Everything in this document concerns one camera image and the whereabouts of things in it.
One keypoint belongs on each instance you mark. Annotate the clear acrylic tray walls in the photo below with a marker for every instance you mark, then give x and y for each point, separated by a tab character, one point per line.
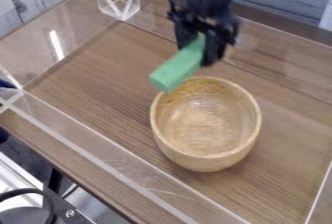
78	64

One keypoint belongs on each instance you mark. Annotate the black table leg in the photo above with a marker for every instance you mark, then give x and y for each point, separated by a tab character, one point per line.
55	181

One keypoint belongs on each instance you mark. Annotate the brown wooden bowl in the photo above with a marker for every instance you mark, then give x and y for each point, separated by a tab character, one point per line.
206	123

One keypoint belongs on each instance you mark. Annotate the green rectangular block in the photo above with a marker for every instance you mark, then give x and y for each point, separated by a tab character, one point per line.
179	67

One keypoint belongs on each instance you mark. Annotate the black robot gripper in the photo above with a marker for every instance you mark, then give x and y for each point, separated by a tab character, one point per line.
209	17

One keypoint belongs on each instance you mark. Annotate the black metal bracket with screw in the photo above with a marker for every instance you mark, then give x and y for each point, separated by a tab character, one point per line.
67	214

